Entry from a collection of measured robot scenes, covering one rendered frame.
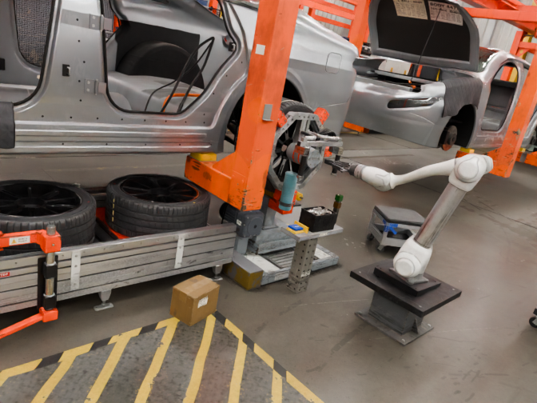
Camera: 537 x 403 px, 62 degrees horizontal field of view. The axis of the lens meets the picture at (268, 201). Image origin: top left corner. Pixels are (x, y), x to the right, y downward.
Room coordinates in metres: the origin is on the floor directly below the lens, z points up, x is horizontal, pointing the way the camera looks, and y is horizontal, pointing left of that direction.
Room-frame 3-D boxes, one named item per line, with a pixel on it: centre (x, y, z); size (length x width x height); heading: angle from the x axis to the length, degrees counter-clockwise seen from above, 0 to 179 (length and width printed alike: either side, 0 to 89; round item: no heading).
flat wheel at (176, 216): (2.77, 0.71, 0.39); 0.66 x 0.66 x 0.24
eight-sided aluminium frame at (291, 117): (3.09, -0.12, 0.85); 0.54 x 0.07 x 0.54; 135
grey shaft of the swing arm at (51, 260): (1.86, 0.96, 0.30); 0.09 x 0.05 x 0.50; 135
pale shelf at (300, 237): (2.75, -0.32, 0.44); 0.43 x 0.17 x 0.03; 135
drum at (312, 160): (3.03, -0.17, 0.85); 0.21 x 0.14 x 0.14; 45
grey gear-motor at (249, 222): (3.05, 0.20, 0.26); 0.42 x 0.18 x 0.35; 45
